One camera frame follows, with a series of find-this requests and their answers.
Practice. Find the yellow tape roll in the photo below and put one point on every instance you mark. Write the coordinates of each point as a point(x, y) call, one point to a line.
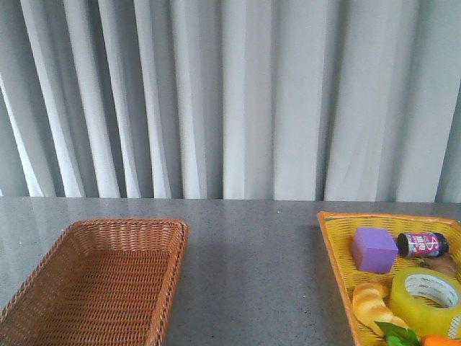
point(427, 300)

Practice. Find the grey pleated curtain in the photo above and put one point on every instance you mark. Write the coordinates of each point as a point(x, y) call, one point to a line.
point(282, 100)

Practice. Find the yellow wicker basket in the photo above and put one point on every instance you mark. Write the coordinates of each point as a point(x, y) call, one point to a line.
point(338, 230)

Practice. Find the purple foam block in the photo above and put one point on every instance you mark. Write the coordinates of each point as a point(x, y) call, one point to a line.
point(373, 250)

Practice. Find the brown wicker basket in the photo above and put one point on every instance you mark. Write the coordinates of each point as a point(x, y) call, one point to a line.
point(106, 281)

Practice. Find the toy croissant bread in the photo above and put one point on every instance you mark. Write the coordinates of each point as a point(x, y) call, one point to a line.
point(368, 307)

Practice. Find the small dark labelled bottle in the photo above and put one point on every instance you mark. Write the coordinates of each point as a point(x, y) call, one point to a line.
point(422, 245)

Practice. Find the green carrot leaves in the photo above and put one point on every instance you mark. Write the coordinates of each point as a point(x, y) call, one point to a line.
point(397, 335)

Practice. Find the brown ginger root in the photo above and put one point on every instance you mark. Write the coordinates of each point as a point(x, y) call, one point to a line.
point(444, 264)

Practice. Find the toy orange carrot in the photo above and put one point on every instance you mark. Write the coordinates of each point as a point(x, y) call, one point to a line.
point(436, 340)

